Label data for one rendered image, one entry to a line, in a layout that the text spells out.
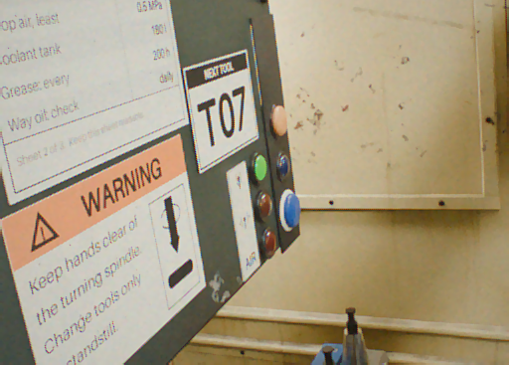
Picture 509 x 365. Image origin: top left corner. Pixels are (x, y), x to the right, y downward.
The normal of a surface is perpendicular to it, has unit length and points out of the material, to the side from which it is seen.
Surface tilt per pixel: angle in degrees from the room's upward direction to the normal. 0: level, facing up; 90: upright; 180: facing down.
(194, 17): 90
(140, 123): 90
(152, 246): 90
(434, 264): 90
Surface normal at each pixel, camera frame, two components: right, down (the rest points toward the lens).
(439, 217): -0.40, 0.30
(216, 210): 0.91, -0.01
